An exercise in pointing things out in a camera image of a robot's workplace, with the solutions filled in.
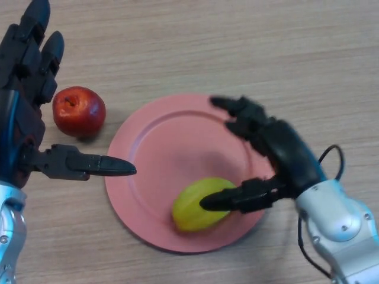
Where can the pink round plate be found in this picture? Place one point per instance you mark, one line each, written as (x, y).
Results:
(160, 165)

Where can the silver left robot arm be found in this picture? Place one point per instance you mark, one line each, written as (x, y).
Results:
(12, 230)

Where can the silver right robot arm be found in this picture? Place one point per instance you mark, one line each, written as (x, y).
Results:
(340, 219)

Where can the yellow starfruit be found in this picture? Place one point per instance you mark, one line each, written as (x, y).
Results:
(189, 210)

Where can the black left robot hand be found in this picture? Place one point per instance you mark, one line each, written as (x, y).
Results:
(23, 118)

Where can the red apple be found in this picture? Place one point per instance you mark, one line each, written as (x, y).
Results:
(79, 112)

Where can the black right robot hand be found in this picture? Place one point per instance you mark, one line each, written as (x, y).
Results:
(290, 154)

